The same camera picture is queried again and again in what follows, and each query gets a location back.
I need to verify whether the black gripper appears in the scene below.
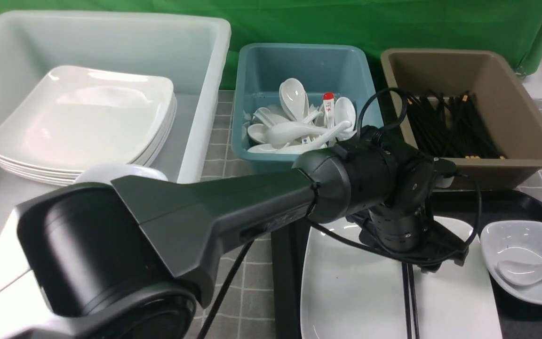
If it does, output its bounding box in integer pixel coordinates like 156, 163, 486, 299
351, 207, 469, 273

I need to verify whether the black chopstick pair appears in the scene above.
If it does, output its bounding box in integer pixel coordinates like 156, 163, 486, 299
401, 263, 420, 339

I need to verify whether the white square rice plate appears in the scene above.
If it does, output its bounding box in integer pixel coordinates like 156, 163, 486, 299
300, 229, 503, 339

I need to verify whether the white ceramic soup spoon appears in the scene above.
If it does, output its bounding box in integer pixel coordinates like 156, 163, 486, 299
497, 260, 542, 287

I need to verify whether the small white sauce bowl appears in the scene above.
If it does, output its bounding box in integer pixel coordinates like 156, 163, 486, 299
480, 220, 542, 306

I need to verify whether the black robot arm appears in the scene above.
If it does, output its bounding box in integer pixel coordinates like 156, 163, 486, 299
14, 125, 477, 339

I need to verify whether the pile of black chopsticks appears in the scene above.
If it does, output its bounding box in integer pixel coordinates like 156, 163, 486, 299
407, 90, 506, 160

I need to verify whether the brown plastic bin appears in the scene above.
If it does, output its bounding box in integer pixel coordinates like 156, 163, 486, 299
380, 48, 542, 190

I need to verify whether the pile of white spoons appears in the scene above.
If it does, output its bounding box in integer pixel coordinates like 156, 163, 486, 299
246, 78, 357, 154

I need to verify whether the red tipped white spoon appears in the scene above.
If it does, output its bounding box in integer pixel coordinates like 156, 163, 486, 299
323, 92, 334, 129

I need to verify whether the teal plastic bin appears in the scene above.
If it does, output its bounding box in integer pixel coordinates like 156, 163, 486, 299
231, 43, 375, 174

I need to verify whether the grey checked table mat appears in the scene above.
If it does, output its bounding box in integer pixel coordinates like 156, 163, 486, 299
184, 90, 542, 339

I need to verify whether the green backdrop cloth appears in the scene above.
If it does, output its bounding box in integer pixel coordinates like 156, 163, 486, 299
0, 0, 542, 89

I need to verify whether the stack of white bowls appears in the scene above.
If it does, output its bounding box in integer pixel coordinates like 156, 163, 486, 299
73, 163, 168, 184

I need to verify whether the stack of white square plates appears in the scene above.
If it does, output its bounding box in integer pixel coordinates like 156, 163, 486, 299
0, 65, 177, 186

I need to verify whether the large white plastic bin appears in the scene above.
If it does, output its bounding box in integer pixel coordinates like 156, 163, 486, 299
0, 11, 231, 291

